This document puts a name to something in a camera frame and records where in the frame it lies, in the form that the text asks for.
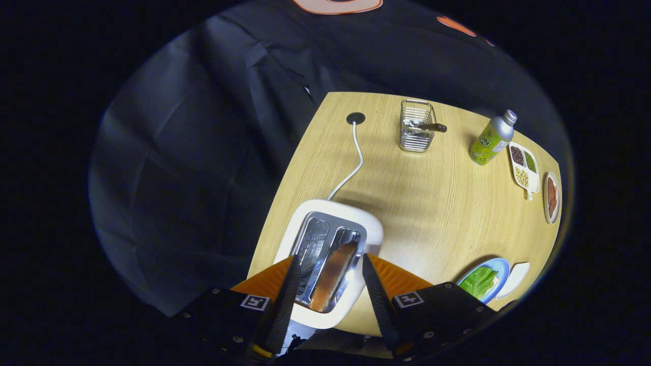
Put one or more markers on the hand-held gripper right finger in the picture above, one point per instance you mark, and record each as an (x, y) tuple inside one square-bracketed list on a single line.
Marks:
[(379, 305)]

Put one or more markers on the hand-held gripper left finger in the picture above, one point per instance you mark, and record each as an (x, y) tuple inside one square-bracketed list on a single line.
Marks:
[(282, 310)]

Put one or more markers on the toasted bread slice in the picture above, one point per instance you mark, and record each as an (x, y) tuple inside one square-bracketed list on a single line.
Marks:
[(333, 277)]

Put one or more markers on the green lettuce leaf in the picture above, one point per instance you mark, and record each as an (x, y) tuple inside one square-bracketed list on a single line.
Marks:
[(478, 282)]

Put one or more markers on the white toaster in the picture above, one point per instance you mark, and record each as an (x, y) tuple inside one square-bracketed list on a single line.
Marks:
[(371, 229)]

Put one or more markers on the blue plate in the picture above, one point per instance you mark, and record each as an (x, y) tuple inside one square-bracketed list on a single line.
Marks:
[(501, 269)]

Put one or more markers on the white square plate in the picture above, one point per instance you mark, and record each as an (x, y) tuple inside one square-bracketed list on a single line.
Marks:
[(516, 277)]

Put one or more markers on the white oval plate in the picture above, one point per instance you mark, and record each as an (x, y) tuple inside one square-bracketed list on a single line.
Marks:
[(545, 203)]

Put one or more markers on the green drink bottle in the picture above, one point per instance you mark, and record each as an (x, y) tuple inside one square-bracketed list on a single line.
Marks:
[(489, 142)]

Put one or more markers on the white divided tray with beans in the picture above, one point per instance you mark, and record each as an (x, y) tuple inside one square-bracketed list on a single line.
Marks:
[(524, 170)]

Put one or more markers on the brown meat piece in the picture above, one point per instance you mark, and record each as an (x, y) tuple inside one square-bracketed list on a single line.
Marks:
[(552, 208), (552, 190)]

